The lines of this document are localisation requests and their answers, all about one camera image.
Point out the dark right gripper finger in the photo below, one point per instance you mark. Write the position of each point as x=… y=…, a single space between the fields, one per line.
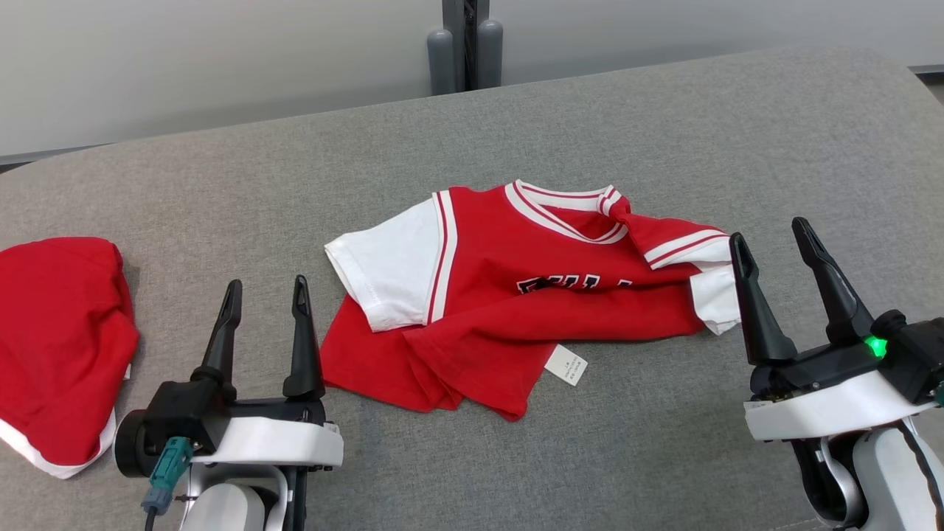
x=759 y=324
x=837 y=302

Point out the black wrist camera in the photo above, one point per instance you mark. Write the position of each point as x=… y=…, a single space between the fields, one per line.
x=184 y=413
x=918 y=361

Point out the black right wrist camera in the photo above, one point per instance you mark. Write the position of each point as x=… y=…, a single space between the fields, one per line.
x=918 y=361

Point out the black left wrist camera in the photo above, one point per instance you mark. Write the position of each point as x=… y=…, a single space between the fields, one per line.
x=184 y=413

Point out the red shorts with white stripe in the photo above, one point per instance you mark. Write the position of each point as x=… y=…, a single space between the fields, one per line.
x=59 y=339

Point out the grey fabric sofa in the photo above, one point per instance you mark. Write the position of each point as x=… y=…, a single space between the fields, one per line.
x=472 y=472

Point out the red white jersey shirt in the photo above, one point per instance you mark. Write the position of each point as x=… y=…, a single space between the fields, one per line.
x=501 y=310

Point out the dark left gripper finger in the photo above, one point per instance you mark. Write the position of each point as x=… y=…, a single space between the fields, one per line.
x=304 y=361
x=221 y=354

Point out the grey metal partition post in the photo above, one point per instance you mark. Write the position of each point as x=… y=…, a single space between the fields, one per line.
x=464 y=44

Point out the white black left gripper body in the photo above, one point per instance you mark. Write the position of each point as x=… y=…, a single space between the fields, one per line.
x=280 y=442

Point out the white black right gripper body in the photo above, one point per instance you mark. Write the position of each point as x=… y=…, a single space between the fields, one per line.
x=818 y=405

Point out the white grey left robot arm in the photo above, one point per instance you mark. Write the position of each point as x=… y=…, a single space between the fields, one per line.
x=228 y=509

